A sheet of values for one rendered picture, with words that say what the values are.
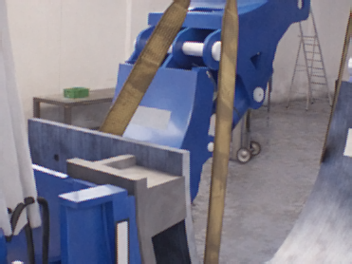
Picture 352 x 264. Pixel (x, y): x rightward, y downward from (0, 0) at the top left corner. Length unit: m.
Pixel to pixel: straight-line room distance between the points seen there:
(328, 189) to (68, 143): 1.92
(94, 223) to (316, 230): 2.11
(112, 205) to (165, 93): 3.23
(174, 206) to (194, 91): 2.91
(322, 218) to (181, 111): 1.51
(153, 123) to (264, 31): 1.15
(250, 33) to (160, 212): 3.52
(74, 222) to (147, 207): 0.21
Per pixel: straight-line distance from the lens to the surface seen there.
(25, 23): 12.39
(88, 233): 1.66
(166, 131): 4.76
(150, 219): 1.75
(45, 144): 2.23
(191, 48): 4.98
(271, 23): 5.41
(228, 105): 2.08
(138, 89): 2.33
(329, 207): 3.68
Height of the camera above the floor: 2.56
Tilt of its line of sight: 10 degrees down
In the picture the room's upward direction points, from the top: 1 degrees clockwise
